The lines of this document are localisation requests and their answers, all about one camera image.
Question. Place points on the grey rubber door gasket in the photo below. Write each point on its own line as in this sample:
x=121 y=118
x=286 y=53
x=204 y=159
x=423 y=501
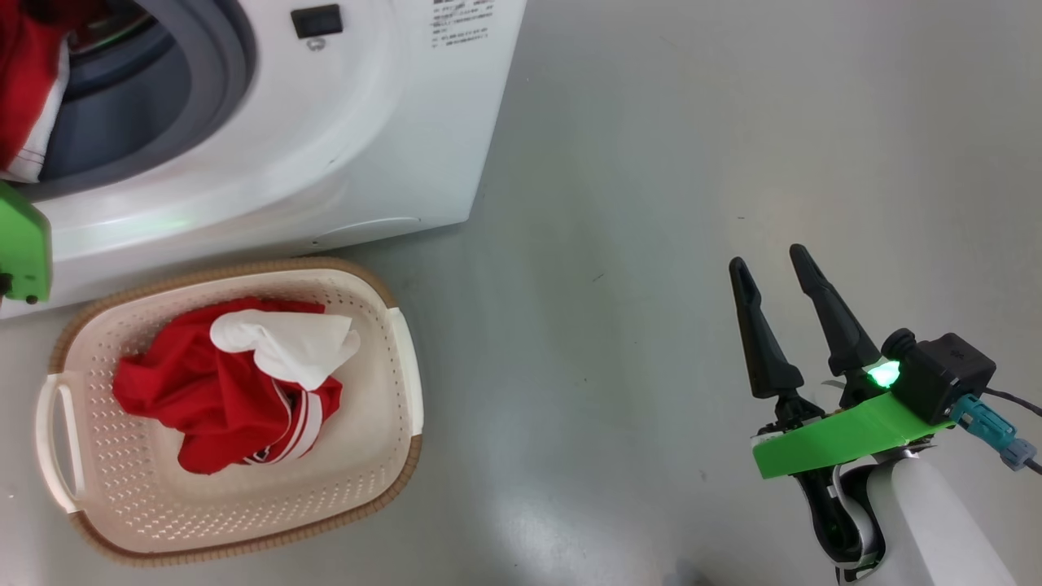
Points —
x=163 y=122

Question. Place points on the cream basket with brown rim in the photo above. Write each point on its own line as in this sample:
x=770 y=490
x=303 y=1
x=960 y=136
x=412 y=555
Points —
x=366 y=456

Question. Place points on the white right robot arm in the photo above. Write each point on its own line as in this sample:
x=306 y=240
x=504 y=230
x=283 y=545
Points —
x=936 y=529

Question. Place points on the white washing machine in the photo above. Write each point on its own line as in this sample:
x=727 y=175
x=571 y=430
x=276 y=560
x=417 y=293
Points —
x=326 y=122

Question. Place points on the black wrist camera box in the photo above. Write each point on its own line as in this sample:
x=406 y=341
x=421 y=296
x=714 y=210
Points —
x=944 y=374

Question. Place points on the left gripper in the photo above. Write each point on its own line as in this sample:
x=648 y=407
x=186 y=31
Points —
x=23 y=252

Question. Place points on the red jersey with white print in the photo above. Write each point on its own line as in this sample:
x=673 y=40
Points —
x=28 y=89

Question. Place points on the black door lock slot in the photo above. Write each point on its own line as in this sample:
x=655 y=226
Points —
x=316 y=21

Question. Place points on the plain red garment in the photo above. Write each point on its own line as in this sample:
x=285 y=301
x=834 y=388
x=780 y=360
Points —
x=203 y=391

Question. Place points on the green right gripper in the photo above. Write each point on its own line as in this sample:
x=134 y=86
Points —
x=830 y=443

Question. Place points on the white cloth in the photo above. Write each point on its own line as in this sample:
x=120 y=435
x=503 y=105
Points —
x=293 y=346

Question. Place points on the printed text label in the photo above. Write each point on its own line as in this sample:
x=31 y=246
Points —
x=462 y=20

